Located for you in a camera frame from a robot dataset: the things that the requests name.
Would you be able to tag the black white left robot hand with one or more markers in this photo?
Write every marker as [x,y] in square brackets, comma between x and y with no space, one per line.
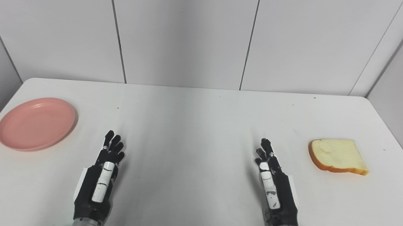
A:
[89,190]

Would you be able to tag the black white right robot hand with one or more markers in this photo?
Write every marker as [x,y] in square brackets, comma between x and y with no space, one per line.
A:
[284,200]

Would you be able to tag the slice of bread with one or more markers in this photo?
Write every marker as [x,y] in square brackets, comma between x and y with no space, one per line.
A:
[337,154]

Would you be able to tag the pink round plate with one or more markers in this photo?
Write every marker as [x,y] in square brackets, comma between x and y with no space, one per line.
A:
[35,124]

